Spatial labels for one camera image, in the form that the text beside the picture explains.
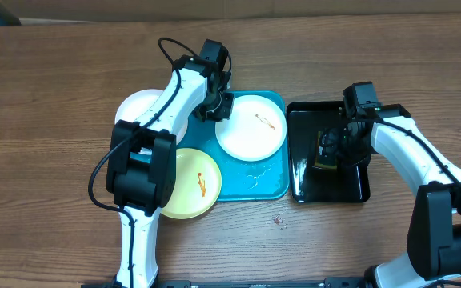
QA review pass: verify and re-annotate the green yellow sponge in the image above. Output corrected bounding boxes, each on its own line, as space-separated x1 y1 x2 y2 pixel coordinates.
314 131 337 170

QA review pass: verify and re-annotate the white plate with sauce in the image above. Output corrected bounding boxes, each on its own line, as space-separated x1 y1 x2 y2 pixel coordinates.
215 94 287 162

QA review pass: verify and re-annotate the yellow plate with sauce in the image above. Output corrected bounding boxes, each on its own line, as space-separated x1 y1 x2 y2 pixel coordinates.
161 148 222 220

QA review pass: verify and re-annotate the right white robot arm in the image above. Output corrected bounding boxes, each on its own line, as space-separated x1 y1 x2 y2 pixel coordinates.
318 105 461 287

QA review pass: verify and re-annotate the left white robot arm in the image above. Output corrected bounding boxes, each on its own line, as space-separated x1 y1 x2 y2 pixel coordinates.
106 56 230 287

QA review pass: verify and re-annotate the black plastic tray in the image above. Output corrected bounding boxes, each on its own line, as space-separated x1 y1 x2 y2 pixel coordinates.
287 101 371 203

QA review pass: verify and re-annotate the clean white plate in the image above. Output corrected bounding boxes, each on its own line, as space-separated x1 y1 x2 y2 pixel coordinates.
114 89 190 144

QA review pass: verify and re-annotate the teal plastic tray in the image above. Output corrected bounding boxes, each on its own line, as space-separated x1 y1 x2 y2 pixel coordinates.
178 90 290 202

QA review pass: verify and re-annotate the small debris on table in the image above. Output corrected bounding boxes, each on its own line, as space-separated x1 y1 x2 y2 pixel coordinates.
272 214 287 230

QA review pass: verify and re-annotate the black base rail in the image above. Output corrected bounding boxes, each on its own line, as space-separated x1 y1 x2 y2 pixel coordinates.
80 276 375 288

